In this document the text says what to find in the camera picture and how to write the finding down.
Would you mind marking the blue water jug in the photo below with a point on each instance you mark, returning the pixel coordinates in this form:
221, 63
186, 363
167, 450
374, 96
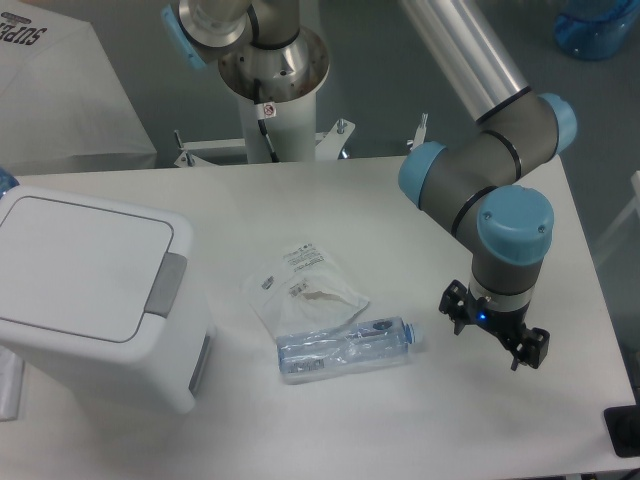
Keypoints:
594, 30

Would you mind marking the black device at corner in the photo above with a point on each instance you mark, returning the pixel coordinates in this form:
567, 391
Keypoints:
623, 427

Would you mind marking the white crumpled plastic bag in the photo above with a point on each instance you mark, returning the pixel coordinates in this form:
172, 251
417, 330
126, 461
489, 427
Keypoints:
302, 289

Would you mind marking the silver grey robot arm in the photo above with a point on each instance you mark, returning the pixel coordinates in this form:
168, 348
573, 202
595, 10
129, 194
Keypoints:
473, 192

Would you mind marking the white trash can lid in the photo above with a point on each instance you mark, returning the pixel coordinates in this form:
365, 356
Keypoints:
76, 269

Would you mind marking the white trash can body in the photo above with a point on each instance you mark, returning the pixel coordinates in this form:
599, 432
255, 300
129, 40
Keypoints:
160, 366

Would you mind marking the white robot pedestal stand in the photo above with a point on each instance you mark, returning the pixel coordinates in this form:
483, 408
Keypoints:
276, 93

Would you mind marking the clear plastic water bottle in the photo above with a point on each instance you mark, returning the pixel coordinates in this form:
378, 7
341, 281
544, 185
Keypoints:
347, 349

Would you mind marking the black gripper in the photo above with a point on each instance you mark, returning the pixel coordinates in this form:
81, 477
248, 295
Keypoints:
528, 347

